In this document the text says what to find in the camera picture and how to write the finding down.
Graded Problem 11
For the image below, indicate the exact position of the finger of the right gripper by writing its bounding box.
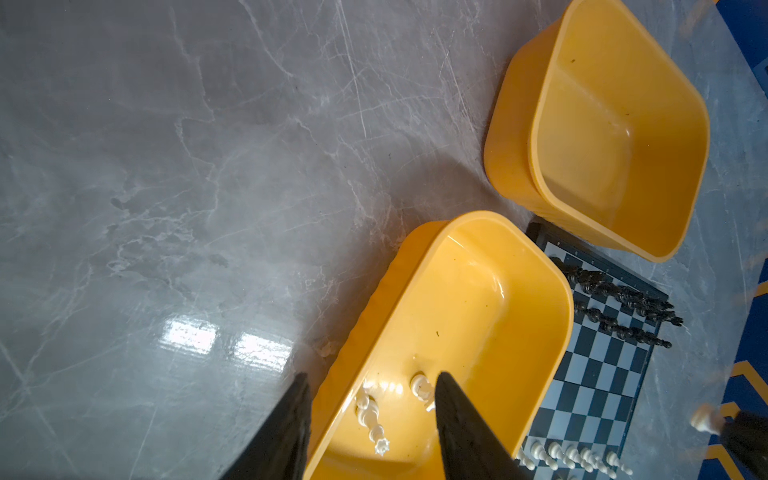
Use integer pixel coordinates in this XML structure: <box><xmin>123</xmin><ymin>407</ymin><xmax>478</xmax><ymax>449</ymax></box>
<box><xmin>720</xmin><ymin>411</ymin><xmax>767</xmax><ymax>474</ymax></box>

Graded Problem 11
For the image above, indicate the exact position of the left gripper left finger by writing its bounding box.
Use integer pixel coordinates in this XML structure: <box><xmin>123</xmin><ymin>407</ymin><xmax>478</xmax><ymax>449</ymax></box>
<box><xmin>220</xmin><ymin>373</ymin><xmax>312</xmax><ymax>479</ymax></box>

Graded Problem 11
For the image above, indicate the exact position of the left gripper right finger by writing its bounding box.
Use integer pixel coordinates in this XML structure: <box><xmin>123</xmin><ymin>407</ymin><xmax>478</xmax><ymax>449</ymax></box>
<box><xmin>435</xmin><ymin>371</ymin><xmax>526</xmax><ymax>479</ymax></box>

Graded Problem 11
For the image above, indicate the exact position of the white chess piece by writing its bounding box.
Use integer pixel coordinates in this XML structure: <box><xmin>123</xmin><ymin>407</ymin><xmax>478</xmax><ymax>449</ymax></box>
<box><xmin>690</xmin><ymin>404</ymin><xmax>726</xmax><ymax>436</ymax></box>
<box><xmin>355</xmin><ymin>389</ymin><xmax>390</xmax><ymax>456</ymax></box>

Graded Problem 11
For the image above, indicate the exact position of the white chess piece in tray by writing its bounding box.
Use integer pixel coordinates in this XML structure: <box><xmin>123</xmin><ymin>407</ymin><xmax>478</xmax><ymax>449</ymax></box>
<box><xmin>355</xmin><ymin>389</ymin><xmax>390</xmax><ymax>456</ymax></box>

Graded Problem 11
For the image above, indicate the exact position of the yellow tray with white pieces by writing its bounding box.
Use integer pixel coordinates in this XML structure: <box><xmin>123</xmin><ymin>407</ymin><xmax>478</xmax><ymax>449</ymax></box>
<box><xmin>306</xmin><ymin>211</ymin><xmax>574</xmax><ymax>479</ymax></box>

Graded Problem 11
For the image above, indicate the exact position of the black white chess board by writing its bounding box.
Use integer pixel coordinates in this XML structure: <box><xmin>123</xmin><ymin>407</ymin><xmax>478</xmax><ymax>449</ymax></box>
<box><xmin>520</xmin><ymin>219</ymin><xmax>668</xmax><ymax>459</ymax></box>

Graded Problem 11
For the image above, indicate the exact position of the yellow tray with black pieces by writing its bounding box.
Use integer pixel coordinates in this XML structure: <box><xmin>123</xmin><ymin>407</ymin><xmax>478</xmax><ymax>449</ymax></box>
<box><xmin>483</xmin><ymin>1</ymin><xmax>710</xmax><ymax>263</ymax></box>

